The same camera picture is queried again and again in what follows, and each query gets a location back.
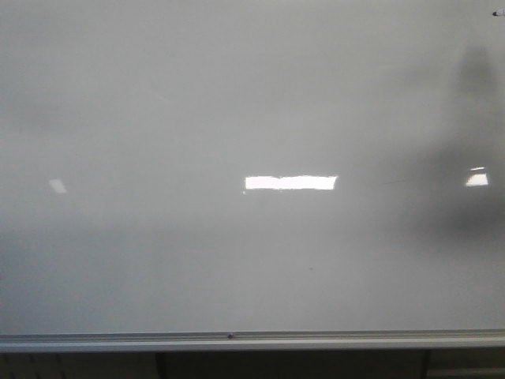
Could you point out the white black whiteboard marker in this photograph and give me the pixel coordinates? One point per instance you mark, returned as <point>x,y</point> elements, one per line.
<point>499,13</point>

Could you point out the white whiteboard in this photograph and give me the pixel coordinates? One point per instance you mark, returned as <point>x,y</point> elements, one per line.
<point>251,166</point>

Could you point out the aluminium whiteboard frame rail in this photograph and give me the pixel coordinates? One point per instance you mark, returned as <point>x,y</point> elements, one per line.
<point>250,341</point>

